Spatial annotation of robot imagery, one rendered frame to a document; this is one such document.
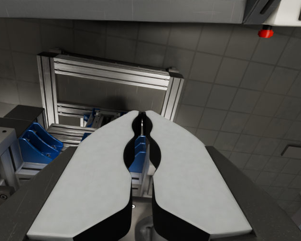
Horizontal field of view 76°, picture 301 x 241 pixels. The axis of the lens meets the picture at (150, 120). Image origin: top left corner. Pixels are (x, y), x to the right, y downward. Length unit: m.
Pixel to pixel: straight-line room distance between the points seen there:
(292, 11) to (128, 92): 0.97
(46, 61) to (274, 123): 1.77
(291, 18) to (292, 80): 1.39
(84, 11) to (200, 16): 0.21
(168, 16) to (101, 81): 0.89
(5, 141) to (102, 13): 0.39
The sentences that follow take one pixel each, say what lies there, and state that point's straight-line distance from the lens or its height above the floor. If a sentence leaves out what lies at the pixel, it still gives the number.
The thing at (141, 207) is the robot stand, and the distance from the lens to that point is 0.54.
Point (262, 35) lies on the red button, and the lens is 0.63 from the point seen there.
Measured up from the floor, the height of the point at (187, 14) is 0.95.
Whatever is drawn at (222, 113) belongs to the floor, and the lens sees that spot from 1.68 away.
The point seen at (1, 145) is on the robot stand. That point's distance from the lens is 0.59.
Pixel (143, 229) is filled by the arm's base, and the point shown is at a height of 1.06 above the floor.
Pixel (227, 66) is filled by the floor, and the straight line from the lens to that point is 1.52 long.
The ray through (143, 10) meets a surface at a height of 0.95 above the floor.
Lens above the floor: 1.35
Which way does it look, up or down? 59 degrees down
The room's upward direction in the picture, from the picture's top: 176 degrees clockwise
